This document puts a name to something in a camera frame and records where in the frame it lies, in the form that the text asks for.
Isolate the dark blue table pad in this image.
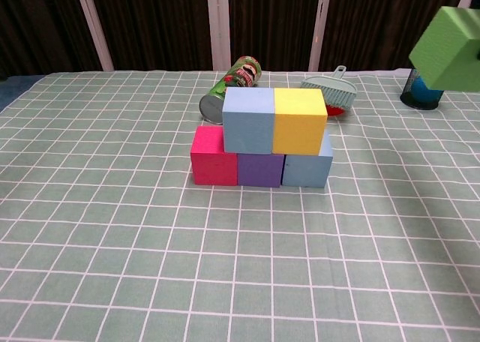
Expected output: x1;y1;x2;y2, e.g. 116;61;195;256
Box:
0;74;46;114

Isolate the blue textured ball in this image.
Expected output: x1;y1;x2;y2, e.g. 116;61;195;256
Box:
413;75;444;103

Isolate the pink foam cube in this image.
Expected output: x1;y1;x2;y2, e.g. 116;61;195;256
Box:
190;126;239;187

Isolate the black mesh pen cup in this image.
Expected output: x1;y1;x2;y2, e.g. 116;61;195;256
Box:
399;67;446;111

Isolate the green Pringles can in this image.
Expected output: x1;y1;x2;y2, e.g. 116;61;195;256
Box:
199;55;262;125

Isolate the purple foam cube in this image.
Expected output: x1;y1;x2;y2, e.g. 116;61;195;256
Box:
236;152;285;188

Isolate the green foam cube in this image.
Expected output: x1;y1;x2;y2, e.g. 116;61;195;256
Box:
408;6;480;94

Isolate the teal hand brush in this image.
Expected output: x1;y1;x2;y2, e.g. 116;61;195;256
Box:
301;65;357;109

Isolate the yellow foam cube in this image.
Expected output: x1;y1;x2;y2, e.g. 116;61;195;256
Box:
272;88;329;156

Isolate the light blue foam cube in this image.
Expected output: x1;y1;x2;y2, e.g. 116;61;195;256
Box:
222;87;277;155
280;130;334;188

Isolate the green checkered tablecloth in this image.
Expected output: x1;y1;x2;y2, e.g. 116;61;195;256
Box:
0;70;480;342

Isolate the red round disc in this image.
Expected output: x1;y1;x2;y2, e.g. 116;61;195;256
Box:
324;102;345;118

